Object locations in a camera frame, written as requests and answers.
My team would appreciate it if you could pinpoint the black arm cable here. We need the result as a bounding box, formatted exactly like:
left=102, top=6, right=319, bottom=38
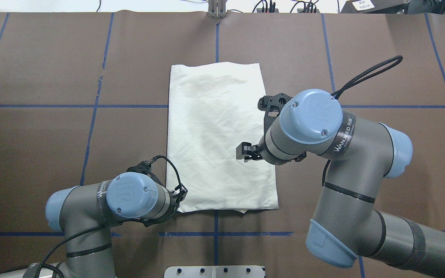
left=322, top=55, right=404, bottom=186
left=0, top=154, right=182, bottom=278

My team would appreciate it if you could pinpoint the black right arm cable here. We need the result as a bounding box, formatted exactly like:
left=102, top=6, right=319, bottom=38
left=322, top=55, right=404, bottom=186

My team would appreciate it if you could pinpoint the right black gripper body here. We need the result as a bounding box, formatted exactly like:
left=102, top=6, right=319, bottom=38
left=257, top=139, right=307, bottom=165

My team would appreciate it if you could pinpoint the cream cat print shirt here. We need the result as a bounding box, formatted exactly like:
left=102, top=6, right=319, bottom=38
left=166, top=62, right=279, bottom=213

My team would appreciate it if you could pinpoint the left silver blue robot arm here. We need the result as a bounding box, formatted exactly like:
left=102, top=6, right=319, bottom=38
left=23, top=172, right=188, bottom=278

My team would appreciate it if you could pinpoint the white camera mast with base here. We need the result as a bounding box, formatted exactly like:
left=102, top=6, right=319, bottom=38
left=164, top=265, right=266, bottom=278

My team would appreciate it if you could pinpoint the black monitor with stand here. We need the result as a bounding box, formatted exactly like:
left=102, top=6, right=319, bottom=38
left=340, top=0, right=445, bottom=16

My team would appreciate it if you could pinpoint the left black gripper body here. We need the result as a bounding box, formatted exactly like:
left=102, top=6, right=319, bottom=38
left=143, top=189, right=177, bottom=227

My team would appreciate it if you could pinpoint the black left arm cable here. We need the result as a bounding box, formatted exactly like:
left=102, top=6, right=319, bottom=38
left=0, top=154, right=182, bottom=278

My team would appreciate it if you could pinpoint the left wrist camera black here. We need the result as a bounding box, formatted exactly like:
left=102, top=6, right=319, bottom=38
left=126, top=159, right=158, bottom=180

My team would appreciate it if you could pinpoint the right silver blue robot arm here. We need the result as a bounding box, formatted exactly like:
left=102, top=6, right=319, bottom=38
left=236, top=89, right=445, bottom=278

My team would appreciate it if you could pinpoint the aluminium frame post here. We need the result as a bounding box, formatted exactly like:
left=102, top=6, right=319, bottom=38
left=207, top=0, right=227, bottom=18

